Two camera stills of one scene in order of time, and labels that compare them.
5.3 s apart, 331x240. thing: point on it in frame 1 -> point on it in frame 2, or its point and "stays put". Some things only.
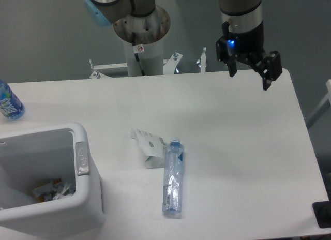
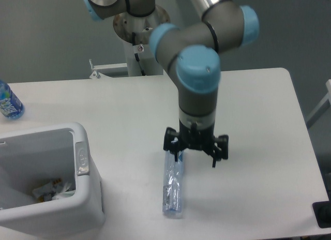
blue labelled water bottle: x=11 y=107 stays put
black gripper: x=249 y=47 -> x=201 y=138
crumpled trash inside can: x=57 y=190 stays put
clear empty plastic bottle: x=173 y=169 stays put
